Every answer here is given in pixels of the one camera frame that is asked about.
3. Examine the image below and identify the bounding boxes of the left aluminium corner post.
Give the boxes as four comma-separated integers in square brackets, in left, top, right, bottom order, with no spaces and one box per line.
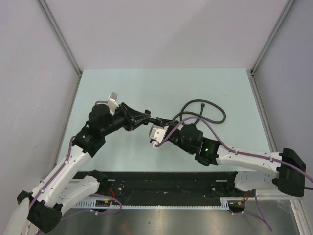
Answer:
[36,0,82,78]

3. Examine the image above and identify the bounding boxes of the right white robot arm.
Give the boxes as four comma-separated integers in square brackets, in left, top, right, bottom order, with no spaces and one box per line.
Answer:
[149,121,307,197]

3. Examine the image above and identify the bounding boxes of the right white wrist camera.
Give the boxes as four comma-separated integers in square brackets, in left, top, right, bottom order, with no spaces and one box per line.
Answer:
[149,125,168,148]

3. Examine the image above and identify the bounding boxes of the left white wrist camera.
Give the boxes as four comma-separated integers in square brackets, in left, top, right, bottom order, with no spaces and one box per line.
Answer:
[107,92,119,113]

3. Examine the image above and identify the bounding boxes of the right aluminium corner post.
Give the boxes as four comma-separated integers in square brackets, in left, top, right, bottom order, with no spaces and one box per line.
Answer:
[250,0,297,75]

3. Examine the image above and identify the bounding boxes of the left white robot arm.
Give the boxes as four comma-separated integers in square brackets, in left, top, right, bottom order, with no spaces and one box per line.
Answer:
[17,100,151,233]

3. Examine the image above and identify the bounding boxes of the aluminium corner post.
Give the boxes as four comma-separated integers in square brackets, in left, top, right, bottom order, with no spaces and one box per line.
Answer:
[36,0,82,78]
[250,0,297,75]

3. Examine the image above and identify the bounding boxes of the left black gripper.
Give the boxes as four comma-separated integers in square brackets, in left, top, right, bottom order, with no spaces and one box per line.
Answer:
[101,102,151,136]

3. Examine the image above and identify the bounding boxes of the white slotted cable duct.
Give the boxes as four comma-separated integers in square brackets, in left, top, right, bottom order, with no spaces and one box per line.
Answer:
[73,197,246,210]

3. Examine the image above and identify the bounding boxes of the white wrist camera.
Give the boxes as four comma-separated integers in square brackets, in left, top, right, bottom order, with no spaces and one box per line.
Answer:
[107,92,119,113]
[149,125,168,148]

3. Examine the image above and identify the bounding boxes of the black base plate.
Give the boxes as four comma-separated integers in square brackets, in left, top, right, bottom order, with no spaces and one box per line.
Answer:
[90,171,254,205]

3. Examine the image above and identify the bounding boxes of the black T-shaped connector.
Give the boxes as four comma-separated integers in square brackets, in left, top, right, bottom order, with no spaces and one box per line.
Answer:
[143,109,157,125]

